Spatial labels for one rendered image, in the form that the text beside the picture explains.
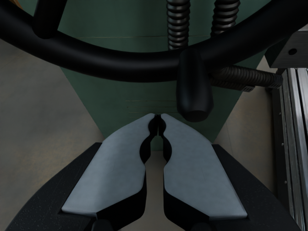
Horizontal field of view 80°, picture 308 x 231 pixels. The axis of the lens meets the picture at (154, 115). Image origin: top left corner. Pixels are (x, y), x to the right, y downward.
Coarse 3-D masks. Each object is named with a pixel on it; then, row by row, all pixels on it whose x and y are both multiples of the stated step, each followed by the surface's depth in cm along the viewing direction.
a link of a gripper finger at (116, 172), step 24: (144, 120) 12; (120, 144) 9; (144, 144) 10; (96, 168) 8; (120, 168) 8; (144, 168) 8; (72, 192) 7; (96, 192) 7; (120, 192) 7; (144, 192) 8; (96, 216) 6; (120, 216) 7
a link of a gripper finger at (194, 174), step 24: (168, 120) 12; (168, 144) 10; (192, 144) 9; (168, 168) 8; (192, 168) 8; (216, 168) 8; (168, 192) 7; (192, 192) 7; (216, 192) 7; (168, 216) 7; (192, 216) 6; (216, 216) 6; (240, 216) 6
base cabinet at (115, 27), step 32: (32, 0) 30; (96, 0) 29; (128, 0) 29; (160, 0) 29; (192, 0) 29; (256, 0) 29; (64, 32) 34; (96, 32) 34; (128, 32) 34; (160, 32) 34; (192, 32) 33; (256, 64) 39; (96, 96) 50; (128, 96) 50; (160, 96) 49; (224, 96) 49
